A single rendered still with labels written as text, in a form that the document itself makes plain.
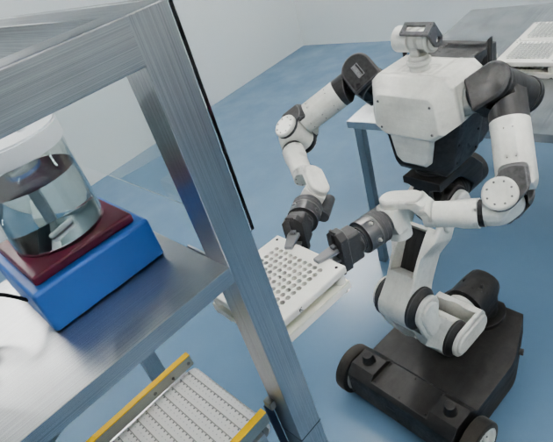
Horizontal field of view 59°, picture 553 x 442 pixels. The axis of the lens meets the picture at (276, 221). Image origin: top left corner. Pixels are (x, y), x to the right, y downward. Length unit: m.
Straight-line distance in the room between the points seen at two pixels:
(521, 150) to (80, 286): 0.95
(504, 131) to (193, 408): 0.94
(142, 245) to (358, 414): 1.49
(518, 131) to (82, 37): 0.95
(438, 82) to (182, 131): 0.82
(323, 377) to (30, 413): 1.69
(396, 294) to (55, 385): 1.12
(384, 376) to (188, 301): 1.35
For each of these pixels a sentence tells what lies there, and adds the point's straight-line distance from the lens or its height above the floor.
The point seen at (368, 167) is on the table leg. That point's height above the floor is 0.60.
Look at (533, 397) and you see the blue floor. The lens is 2.17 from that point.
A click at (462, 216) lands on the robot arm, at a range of 1.22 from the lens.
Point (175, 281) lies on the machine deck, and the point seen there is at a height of 1.33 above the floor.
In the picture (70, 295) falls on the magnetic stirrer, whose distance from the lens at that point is 0.78.
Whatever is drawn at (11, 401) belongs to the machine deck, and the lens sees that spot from 0.75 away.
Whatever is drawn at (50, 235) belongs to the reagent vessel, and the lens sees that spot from 0.78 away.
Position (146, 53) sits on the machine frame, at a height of 1.66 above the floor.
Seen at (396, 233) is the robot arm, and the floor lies 0.99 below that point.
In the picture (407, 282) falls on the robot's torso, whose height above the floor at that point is 0.69.
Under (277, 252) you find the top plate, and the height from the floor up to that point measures 1.03.
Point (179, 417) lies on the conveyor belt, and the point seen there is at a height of 0.89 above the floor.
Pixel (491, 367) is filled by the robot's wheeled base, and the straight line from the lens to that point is 2.02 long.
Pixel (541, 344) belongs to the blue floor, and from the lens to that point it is 2.33.
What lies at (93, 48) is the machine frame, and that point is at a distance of 0.59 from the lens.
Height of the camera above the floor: 1.77
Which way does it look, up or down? 33 degrees down
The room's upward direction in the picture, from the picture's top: 18 degrees counter-clockwise
